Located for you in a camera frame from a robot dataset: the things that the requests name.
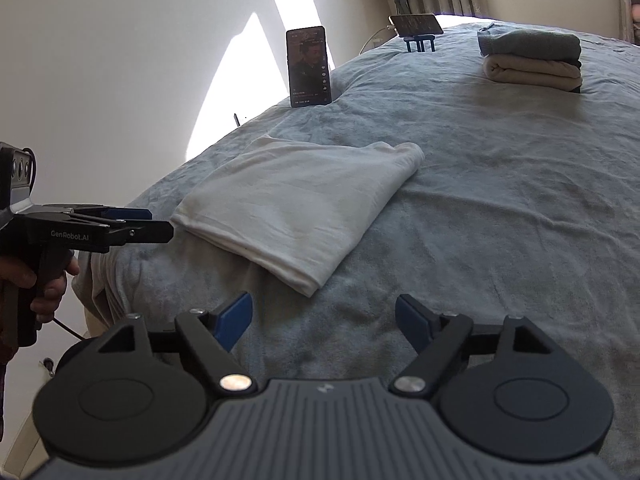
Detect small black smartphone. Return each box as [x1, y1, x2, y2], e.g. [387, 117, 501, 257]
[389, 12, 445, 37]

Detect white pants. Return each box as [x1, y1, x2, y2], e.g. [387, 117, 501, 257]
[170, 137, 426, 297]

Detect blue legged phone stand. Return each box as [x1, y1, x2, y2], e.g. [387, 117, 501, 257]
[405, 34, 437, 54]

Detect folded cream garment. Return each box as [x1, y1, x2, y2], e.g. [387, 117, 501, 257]
[482, 54, 583, 92]

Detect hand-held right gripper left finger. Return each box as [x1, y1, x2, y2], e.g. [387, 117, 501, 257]
[95, 291, 253, 393]

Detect person's left hand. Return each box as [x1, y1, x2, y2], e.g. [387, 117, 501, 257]
[0, 255, 81, 329]

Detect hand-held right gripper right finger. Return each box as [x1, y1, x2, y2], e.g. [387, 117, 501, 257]
[392, 295, 551, 393]

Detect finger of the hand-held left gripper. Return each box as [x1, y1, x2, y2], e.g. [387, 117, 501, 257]
[65, 205, 153, 222]
[107, 221, 175, 248]

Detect white charging cable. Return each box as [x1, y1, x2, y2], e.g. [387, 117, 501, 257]
[357, 27, 396, 56]

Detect large black smartphone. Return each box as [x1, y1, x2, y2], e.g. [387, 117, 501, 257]
[286, 25, 333, 109]

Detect folded dark garment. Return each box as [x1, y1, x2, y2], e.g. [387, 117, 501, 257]
[562, 57, 584, 95]

